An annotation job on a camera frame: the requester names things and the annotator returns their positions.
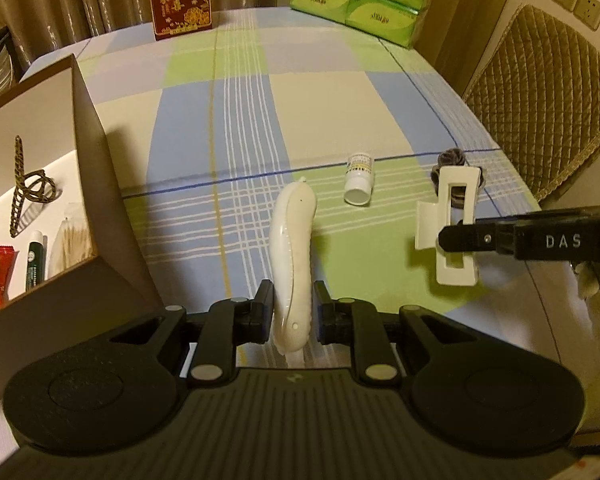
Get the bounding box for green tube white cap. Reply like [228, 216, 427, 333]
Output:
[26, 231, 45, 290]

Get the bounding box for white pill bottle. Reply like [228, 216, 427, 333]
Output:
[343, 153, 375, 207]

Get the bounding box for brown cardboard box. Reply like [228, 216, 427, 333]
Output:
[0, 55, 162, 399]

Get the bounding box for cotton swab bag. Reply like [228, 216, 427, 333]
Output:
[47, 203, 94, 278]

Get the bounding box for wall power sockets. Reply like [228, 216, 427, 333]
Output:
[552, 0, 600, 30]

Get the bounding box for checked tablecloth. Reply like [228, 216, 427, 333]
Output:
[0, 5, 589, 470]

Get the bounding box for bronze metal hair clip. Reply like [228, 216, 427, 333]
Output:
[9, 136, 60, 238]

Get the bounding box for quilted chair cushion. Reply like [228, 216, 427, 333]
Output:
[463, 4, 600, 202]

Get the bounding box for dark velvet scrunchie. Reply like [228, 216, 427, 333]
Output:
[430, 148, 470, 209]

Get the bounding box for white curved device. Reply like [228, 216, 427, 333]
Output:
[268, 179, 317, 366]

